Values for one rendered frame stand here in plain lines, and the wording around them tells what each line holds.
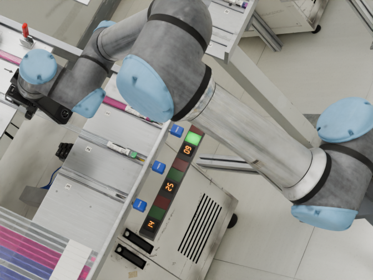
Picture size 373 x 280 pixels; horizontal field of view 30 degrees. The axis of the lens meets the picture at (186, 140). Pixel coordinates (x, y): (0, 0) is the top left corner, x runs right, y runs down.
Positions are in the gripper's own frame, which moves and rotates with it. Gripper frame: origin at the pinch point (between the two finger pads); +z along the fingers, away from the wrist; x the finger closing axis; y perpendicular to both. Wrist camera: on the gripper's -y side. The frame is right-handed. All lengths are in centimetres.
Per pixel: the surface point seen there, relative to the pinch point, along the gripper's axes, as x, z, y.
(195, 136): -11.9, -9.8, -39.5
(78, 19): -111, 189, 16
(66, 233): 24.9, -5.6, -21.7
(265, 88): -48, 18, -58
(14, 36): -17.1, 5.6, 14.9
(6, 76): -5.9, 4.4, 11.1
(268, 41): -92, 69, -63
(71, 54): -19.0, 0.6, -0.8
